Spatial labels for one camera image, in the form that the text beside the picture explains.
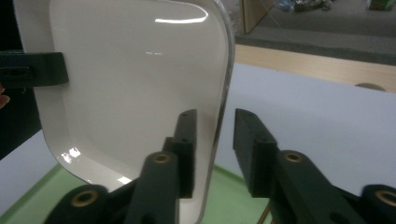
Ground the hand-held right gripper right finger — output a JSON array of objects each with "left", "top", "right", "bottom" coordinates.
[{"left": 233, "top": 107, "right": 279, "bottom": 199}]

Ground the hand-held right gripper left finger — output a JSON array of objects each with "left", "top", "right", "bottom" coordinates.
[{"left": 163, "top": 108, "right": 199, "bottom": 200}]

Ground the light green tray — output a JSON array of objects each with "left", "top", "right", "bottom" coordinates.
[{"left": 0, "top": 162, "right": 272, "bottom": 224}]

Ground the brown chopstick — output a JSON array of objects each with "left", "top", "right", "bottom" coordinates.
[{"left": 256, "top": 203, "right": 272, "bottom": 224}]

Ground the cream square plate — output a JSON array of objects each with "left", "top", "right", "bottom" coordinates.
[{"left": 13, "top": 0, "right": 236, "bottom": 224}]

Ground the grey round table grommet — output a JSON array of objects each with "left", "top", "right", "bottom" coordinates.
[{"left": 354, "top": 82, "right": 387, "bottom": 92}]

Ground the blue and black floor clutter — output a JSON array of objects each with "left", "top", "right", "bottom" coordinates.
[{"left": 276, "top": 0, "right": 332, "bottom": 13}]

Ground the small green box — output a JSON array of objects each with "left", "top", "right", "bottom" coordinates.
[{"left": 366, "top": 0, "right": 396, "bottom": 11}]

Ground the light wooden desk frame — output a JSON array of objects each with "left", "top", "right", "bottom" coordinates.
[{"left": 241, "top": 0, "right": 273, "bottom": 35}]

